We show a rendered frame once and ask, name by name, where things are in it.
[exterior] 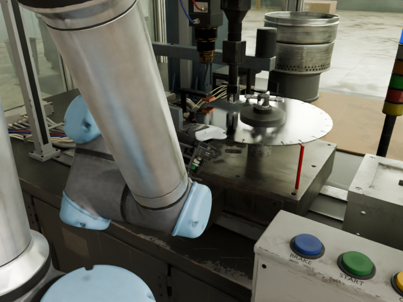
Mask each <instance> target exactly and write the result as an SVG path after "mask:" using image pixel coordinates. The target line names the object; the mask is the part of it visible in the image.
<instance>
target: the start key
mask: <svg viewBox="0 0 403 302"><path fill-rule="evenodd" d="M341 264H342V266H343V267H344V268H345V269H346V270H347V271H349V272H350V273H353V274H356V275H360V276H365V275H368V274H370V273H371V271H372V268H373V264H372V261H371V260H370V258H369V257H367V256H366V255H365V254H363V253H360V252H356V251H348V252H346V253H345V254H343V256H342V260H341Z"/></svg>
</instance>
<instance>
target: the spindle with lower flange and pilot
mask: <svg viewBox="0 0 403 302"><path fill-rule="evenodd" d="M271 148H272V146H264V145H263V143H262V146H258V145H252V144H249V145H248V153H249V154H250V155H252V156H256V157H266V156H269V155H270V154H271Z"/></svg>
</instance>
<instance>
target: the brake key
mask: <svg viewBox="0 0 403 302"><path fill-rule="evenodd" d="M293 246H294V248H295V249H296V250H297V251H299V252H300V253H302V254H305V255H317V254H319V253H320V252H321V247H322V244H321V241H320V240H319V239H318V238H317V237H316V236H314V235H310V234H299V235H297V236H296V237H295V239H294V245H293Z"/></svg>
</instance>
